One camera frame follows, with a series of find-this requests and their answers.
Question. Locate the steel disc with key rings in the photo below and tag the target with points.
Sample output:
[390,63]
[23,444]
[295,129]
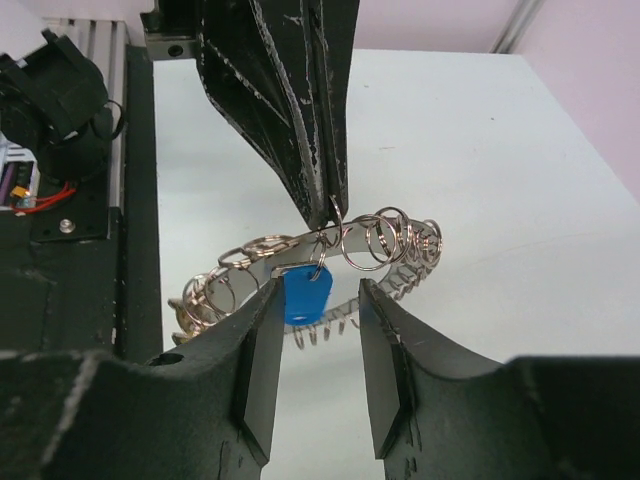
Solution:
[405,249]

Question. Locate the left aluminium frame post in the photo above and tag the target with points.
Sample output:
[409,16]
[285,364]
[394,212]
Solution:
[522,16]

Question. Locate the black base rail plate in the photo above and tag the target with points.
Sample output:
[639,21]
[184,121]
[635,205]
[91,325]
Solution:
[86,275]

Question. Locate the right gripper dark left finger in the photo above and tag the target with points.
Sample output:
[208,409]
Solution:
[203,410]

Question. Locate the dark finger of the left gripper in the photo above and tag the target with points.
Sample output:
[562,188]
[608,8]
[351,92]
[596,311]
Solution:
[329,31]

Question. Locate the yellow key tag on disc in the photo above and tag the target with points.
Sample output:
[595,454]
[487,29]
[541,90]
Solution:
[187,329]

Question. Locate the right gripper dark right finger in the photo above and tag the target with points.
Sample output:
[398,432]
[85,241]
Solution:
[438,410]

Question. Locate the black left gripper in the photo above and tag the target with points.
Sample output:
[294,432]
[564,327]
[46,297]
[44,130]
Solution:
[257,68]

